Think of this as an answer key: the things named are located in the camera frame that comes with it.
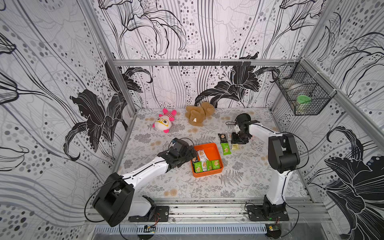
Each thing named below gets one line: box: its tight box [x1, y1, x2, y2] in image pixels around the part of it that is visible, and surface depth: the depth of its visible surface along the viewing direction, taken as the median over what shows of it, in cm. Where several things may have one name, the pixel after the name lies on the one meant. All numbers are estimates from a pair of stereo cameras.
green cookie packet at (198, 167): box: [193, 161, 204, 173], surface depth 88 cm
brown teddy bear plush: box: [185, 102, 215, 127], surface depth 109 cm
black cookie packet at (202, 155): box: [197, 149, 209, 161], surface depth 95 cm
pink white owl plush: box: [152, 108, 177, 134], surface depth 106 cm
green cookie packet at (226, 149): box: [220, 143, 232, 156], surface depth 98 cm
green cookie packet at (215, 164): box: [210, 159, 221, 170], surface depth 90 cm
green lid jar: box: [295, 95, 312, 115], surface depth 81 cm
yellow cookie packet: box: [231, 143, 239, 150], surface depth 97 cm
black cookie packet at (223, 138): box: [217, 133, 229, 144], surface depth 102 cm
